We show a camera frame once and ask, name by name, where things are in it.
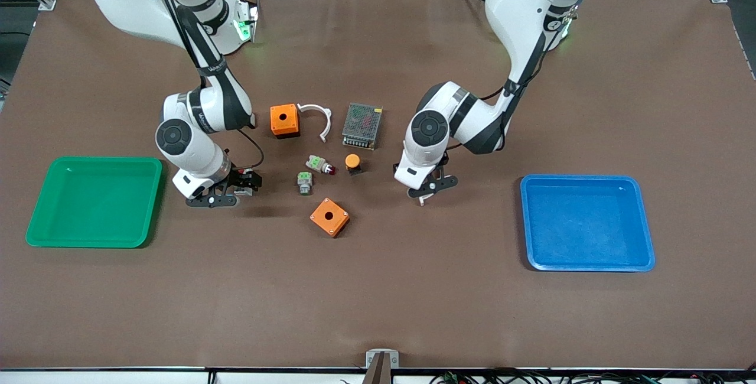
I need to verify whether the orange button box black base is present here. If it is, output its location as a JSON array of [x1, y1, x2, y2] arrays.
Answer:
[[270, 103, 301, 139], [309, 197, 351, 238]]

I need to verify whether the red lens indicator green block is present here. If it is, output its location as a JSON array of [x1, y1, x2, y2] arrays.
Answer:
[[305, 155, 337, 175]]

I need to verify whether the metal mesh power supply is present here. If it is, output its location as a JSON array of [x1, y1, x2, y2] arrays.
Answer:
[[342, 102, 383, 151]]

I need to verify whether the small white pipe clamp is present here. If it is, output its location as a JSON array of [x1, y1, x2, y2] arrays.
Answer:
[[297, 103, 333, 144]]

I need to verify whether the green plastic tray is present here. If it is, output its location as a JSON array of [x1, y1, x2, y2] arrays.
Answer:
[[25, 156, 163, 249]]

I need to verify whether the brown table cover mat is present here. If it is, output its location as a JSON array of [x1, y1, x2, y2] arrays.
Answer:
[[0, 0, 756, 371]]

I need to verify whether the blue plastic tray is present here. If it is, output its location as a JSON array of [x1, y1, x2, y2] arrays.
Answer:
[[520, 174, 656, 272]]

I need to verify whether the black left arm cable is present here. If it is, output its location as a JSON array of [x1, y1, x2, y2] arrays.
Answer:
[[448, 0, 594, 151]]

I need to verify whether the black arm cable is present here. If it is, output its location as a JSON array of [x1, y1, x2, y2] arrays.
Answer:
[[448, 0, 594, 151], [148, 0, 265, 171]]

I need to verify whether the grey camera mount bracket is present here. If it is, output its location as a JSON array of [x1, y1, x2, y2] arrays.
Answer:
[[361, 349, 400, 384]]

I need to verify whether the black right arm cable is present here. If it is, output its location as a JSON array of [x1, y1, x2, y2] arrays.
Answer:
[[148, 0, 265, 171]]

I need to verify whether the tangled black cable bundle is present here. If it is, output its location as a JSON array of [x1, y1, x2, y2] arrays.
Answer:
[[428, 368, 756, 384]]

